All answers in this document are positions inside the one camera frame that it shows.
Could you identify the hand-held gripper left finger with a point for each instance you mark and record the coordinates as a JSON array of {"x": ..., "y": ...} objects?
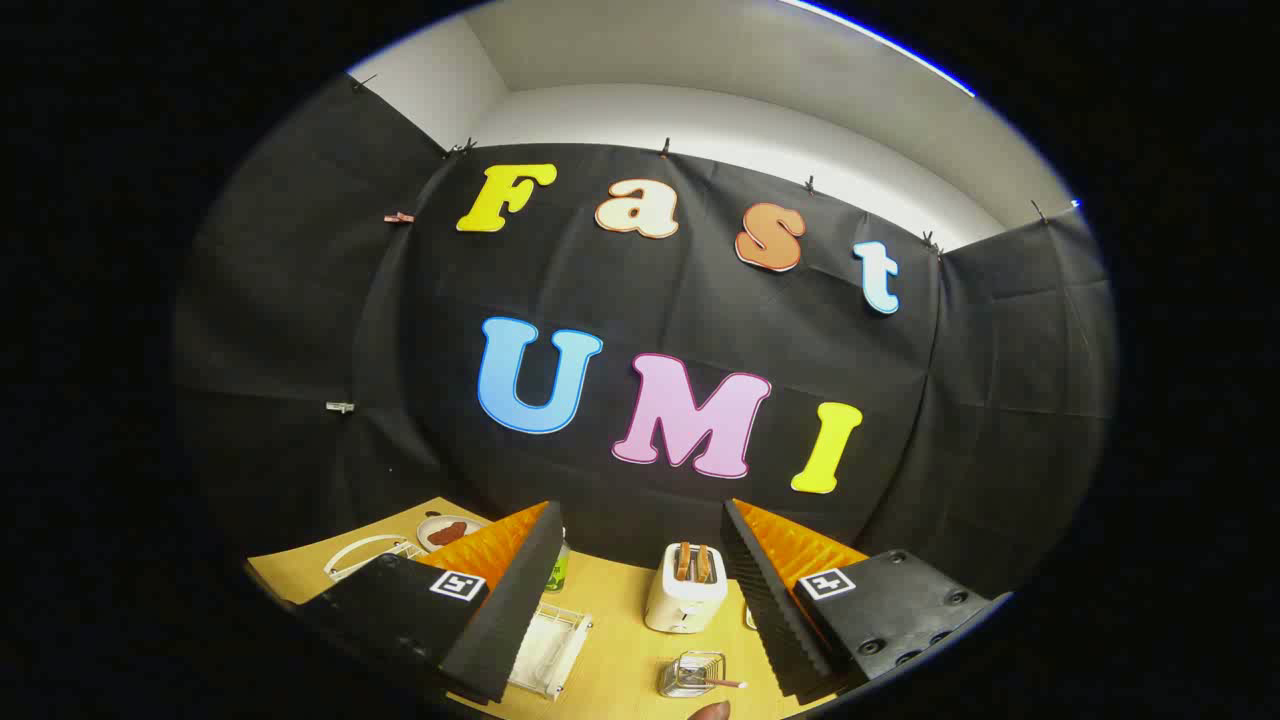
[{"x": 510, "y": 610}]

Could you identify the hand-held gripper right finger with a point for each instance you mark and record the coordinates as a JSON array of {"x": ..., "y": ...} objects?
[{"x": 765, "y": 600}]

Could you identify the small oval white dish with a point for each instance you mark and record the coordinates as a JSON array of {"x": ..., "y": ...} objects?
[{"x": 428, "y": 545}]

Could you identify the green tea bottle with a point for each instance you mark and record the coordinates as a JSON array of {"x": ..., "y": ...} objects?
[{"x": 558, "y": 572}]

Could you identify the bread slice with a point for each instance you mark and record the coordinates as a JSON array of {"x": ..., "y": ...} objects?
[
  {"x": 705, "y": 564},
  {"x": 684, "y": 562}
]

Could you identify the white toaster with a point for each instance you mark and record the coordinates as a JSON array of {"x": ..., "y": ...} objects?
[{"x": 685, "y": 605}]

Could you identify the red sausage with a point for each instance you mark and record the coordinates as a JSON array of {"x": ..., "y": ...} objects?
[{"x": 447, "y": 533}]

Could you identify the row of black clips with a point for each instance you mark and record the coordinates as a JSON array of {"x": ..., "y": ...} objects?
[{"x": 665, "y": 148}]

